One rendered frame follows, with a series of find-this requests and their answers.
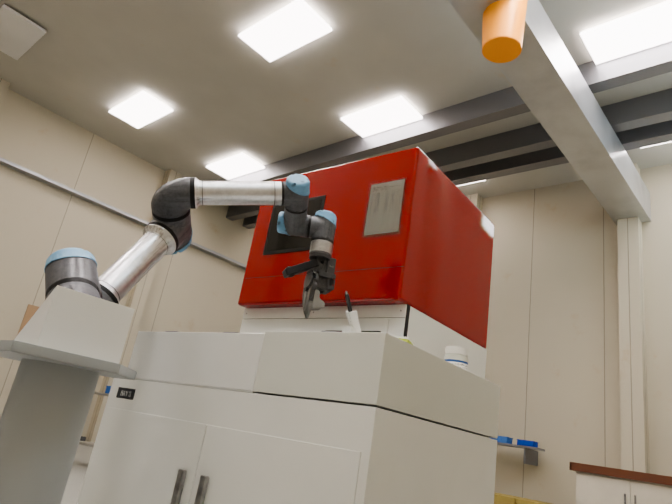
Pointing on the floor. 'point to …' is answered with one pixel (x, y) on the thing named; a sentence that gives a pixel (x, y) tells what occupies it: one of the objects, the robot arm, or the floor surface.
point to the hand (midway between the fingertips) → (305, 313)
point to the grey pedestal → (45, 419)
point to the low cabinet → (619, 486)
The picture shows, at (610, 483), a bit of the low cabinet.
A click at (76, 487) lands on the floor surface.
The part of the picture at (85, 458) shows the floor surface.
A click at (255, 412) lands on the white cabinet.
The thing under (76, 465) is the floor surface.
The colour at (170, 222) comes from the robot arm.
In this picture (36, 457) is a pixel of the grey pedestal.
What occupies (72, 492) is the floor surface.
